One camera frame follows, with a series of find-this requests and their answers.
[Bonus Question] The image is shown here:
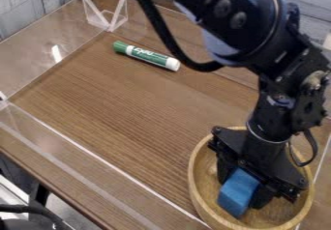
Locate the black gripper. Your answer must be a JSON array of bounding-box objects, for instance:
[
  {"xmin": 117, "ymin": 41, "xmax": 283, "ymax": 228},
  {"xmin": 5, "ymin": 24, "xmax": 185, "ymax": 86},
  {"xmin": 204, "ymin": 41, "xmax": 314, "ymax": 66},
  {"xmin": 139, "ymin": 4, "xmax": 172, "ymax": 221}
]
[{"xmin": 208, "ymin": 127, "xmax": 309, "ymax": 210}]

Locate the blue rectangular block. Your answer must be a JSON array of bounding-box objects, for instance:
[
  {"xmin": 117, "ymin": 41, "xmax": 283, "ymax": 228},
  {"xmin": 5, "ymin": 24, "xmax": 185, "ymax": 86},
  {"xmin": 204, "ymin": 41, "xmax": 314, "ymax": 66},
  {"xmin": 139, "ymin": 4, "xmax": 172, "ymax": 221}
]
[{"xmin": 218, "ymin": 169, "xmax": 260, "ymax": 218}]

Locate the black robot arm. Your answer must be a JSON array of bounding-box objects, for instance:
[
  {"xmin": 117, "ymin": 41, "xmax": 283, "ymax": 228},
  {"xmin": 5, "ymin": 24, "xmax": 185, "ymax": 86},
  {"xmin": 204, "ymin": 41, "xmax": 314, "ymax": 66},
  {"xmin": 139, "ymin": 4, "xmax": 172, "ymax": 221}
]
[{"xmin": 137, "ymin": 0, "xmax": 331, "ymax": 215}]

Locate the brown wooden bowl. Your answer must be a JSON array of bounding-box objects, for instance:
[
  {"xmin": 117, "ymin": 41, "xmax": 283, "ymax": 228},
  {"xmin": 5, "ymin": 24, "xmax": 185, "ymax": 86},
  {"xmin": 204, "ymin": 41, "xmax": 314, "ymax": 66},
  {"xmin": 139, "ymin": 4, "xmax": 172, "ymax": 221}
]
[{"xmin": 188, "ymin": 131, "xmax": 314, "ymax": 230}]

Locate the green white marker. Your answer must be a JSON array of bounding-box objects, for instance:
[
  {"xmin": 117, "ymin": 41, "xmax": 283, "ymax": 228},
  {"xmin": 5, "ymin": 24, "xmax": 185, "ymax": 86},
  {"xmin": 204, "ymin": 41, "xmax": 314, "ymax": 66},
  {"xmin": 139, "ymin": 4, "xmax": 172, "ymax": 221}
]
[{"xmin": 113, "ymin": 41, "xmax": 180, "ymax": 72}]

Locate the black table leg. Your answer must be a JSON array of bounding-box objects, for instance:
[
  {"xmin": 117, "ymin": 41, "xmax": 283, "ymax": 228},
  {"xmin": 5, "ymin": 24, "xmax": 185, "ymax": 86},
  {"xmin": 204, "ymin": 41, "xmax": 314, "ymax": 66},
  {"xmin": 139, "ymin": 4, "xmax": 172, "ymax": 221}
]
[{"xmin": 34, "ymin": 184, "xmax": 51, "ymax": 207}]

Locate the black cable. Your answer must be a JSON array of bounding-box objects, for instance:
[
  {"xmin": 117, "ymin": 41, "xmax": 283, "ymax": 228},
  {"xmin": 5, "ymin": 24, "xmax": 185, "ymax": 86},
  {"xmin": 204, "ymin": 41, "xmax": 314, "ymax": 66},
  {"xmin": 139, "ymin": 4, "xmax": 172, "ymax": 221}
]
[{"xmin": 0, "ymin": 203, "xmax": 66, "ymax": 230}]

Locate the clear acrylic tray wall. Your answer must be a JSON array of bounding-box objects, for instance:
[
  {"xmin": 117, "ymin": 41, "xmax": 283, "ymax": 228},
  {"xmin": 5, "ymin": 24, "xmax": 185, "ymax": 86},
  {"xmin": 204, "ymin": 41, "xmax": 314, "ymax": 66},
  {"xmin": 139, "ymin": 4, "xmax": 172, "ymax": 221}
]
[{"xmin": 0, "ymin": 0, "xmax": 331, "ymax": 230}]

